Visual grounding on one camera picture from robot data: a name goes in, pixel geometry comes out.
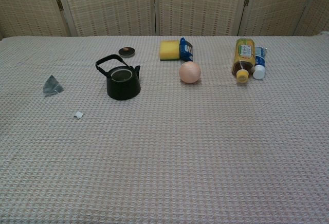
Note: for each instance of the pyramid tea bag with tag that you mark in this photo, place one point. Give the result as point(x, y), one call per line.
point(52, 85)

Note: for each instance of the black teapot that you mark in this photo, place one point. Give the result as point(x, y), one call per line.
point(123, 90)

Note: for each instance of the black teapot lid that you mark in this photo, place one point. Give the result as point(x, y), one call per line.
point(127, 53)

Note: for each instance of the tea bottle with yellow cap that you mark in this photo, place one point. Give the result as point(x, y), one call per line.
point(242, 59)

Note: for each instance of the peach ball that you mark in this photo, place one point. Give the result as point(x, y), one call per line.
point(189, 72)

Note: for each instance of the checked woven tablecloth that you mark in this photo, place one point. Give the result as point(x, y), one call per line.
point(180, 144)

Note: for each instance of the yellow sponge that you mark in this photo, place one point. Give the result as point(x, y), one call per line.
point(168, 49)

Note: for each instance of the blue cookie packet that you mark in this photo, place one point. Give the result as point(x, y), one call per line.
point(185, 50)

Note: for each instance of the woven folding screen panel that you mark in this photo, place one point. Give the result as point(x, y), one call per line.
point(277, 5)
point(108, 5)
point(320, 13)
point(200, 5)
point(28, 5)

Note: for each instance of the white blue toothpaste tube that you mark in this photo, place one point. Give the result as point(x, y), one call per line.
point(259, 62)

